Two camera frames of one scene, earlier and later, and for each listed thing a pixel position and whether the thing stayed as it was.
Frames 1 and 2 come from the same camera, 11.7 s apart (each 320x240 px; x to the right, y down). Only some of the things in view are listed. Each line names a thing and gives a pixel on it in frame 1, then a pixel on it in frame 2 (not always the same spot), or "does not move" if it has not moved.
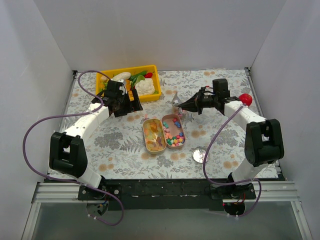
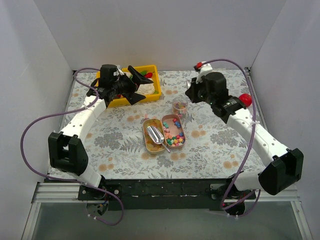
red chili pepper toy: [148, 75] does not move
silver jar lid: [198, 154] -> [188, 83]
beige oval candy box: [155, 137] does not move
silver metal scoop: [176, 100] -> [156, 135]
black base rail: [166, 195] does not move
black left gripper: [127, 103] -> [132, 84]
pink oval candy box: [174, 130] does not move
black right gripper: [198, 102] -> [193, 92]
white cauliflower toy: [145, 87] does not move
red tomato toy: [246, 98] does not move
